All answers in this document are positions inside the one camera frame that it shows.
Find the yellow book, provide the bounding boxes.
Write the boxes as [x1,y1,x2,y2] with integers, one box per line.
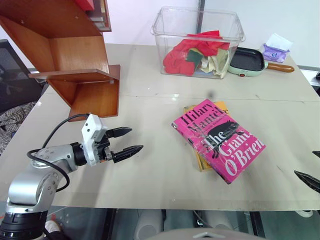
[183,100,230,173]

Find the checked grey cloth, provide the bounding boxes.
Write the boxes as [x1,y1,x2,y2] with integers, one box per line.
[0,100,37,157]

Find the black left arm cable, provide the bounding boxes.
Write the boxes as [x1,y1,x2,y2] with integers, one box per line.
[26,113,91,194]

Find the pink Hilary Mantel book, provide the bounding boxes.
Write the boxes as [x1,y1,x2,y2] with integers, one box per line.
[171,98,267,185]

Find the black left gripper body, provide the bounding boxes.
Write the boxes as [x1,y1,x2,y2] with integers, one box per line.
[93,131,116,164]

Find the black office chair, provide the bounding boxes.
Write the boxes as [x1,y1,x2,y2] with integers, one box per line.
[0,38,50,114]

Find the grey metal pole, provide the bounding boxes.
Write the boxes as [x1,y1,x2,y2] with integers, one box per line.
[195,0,207,35]

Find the cream cloth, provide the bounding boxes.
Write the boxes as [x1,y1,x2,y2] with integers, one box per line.
[198,48,231,77]

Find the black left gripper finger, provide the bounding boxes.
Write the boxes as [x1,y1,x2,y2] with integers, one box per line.
[107,126,133,140]
[112,144,145,164]

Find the green electric frying pan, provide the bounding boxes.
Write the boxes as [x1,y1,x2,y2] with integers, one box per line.
[227,46,296,78]

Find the white rounded shape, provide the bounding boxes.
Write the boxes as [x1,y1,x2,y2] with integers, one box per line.
[135,209,164,236]

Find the green cloth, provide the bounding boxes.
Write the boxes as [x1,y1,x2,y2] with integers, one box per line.
[187,48,204,62]

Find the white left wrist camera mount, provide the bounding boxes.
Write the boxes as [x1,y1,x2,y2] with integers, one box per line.
[80,113,109,167]

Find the wooden shelf unit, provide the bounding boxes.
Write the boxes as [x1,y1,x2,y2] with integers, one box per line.
[0,0,121,123]

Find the black table leg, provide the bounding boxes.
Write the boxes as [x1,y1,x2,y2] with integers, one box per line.
[249,210,266,238]
[105,208,118,240]

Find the red and beige cloths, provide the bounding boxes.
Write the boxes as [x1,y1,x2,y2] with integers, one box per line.
[163,30,231,76]

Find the purple tissue pack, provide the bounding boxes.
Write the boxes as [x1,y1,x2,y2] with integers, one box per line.
[262,32,294,63]

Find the clear plastic bin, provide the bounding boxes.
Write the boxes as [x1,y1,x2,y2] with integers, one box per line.
[149,6,247,80]

